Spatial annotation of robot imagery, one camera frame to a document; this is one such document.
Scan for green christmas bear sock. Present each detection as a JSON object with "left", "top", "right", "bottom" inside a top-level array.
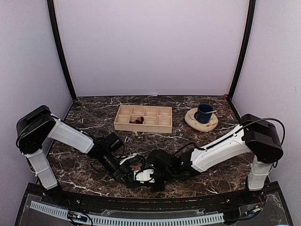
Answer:
[{"left": 127, "top": 162, "right": 143, "bottom": 188}]

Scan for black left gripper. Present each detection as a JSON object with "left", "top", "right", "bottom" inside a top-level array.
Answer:
[{"left": 99, "top": 150, "right": 134, "bottom": 187}]

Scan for black left frame post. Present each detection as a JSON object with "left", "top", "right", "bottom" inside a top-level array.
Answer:
[{"left": 47, "top": 0, "right": 77, "bottom": 102}]

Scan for black right frame post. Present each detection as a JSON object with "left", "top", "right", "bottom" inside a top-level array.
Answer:
[{"left": 227, "top": 0, "right": 256, "bottom": 102}]

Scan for dark blue mug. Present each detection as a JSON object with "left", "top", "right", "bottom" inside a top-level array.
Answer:
[{"left": 194, "top": 104, "right": 214, "bottom": 124}]

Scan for black frame post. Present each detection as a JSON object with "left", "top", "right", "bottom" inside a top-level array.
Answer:
[
  {"left": 227, "top": 0, "right": 256, "bottom": 102},
  {"left": 47, "top": 0, "right": 77, "bottom": 102}
]

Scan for black red yellow argyle sock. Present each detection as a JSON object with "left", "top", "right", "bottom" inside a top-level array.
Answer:
[{"left": 129, "top": 115, "right": 144, "bottom": 124}]

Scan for cream saucer plate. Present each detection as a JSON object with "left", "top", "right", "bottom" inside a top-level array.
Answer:
[{"left": 184, "top": 107, "right": 219, "bottom": 133}]

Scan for black front table rail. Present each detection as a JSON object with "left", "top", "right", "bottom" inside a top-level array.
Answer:
[{"left": 26, "top": 182, "right": 284, "bottom": 216}]

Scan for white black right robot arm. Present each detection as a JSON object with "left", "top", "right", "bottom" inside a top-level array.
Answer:
[{"left": 133, "top": 114, "right": 284, "bottom": 204}]

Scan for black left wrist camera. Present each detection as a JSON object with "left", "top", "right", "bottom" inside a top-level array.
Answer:
[{"left": 104, "top": 133, "right": 124, "bottom": 153}]

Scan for white slotted cable duct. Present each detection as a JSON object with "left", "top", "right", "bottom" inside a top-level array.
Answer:
[{"left": 29, "top": 201, "right": 225, "bottom": 226}]

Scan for wooden compartment tray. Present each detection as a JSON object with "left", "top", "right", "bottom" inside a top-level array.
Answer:
[{"left": 114, "top": 105, "right": 173, "bottom": 134}]

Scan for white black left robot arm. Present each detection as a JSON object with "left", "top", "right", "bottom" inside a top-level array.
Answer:
[{"left": 16, "top": 105, "right": 141, "bottom": 205}]

